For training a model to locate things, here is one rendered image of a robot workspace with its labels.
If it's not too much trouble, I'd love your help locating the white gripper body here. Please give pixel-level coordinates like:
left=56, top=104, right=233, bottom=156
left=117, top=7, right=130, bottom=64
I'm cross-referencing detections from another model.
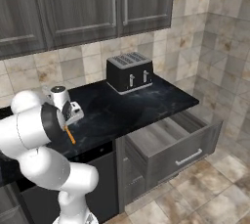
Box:
left=66, top=101, right=85, bottom=125

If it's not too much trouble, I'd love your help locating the grey wooden open drawer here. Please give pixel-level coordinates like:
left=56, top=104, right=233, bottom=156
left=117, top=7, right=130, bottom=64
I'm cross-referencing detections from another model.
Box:
left=124, top=110, right=225, bottom=192

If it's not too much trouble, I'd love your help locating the orange wooden spoon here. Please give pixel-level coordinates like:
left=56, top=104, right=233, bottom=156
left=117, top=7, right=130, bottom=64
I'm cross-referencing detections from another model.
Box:
left=64, top=124, right=77, bottom=146

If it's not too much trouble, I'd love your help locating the black four-slot toaster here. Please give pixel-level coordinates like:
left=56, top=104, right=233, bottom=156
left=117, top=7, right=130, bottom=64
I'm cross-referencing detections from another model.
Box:
left=105, top=51, right=154, bottom=96

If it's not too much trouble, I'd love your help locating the black dishwasher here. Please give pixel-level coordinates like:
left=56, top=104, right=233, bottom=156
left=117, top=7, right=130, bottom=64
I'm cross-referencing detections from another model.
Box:
left=17, top=140, right=120, bottom=224

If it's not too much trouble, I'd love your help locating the grey base cabinet frame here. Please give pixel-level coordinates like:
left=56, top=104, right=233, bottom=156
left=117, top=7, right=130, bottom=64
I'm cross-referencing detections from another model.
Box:
left=114, top=135, right=179, bottom=215

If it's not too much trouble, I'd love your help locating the silver cupboard door handle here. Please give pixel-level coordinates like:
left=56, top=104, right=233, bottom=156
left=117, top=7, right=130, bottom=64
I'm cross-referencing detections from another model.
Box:
left=121, top=0, right=130, bottom=27
left=109, top=0, right=117, bottom=27

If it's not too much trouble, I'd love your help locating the silver drawer handle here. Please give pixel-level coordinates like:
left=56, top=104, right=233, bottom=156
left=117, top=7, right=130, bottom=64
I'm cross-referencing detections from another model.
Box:
left=174, top=148, right=204, bottom=167

